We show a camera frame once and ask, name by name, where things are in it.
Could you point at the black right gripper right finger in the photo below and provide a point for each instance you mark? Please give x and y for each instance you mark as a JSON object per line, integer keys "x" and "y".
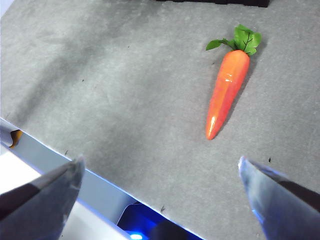
{"x": 282, "y": 205}

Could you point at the orange toy carrot with leaves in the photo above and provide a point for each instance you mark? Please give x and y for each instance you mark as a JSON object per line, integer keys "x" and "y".
{"x": 230, "y": 82}

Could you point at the yellow curled sticker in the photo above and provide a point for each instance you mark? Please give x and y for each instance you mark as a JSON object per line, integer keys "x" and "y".
{"x": 16, "y": 137}

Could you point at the blue-lit black device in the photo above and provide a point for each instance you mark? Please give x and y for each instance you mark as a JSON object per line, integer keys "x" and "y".
{"x": 140, "y": 220}

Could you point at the black plate rack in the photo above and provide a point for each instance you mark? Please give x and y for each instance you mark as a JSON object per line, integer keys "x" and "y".
{"x": 250, "y": 3}

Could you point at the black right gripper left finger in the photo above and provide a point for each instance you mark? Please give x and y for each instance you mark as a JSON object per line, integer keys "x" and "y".
{"x": 40, "y": 207}

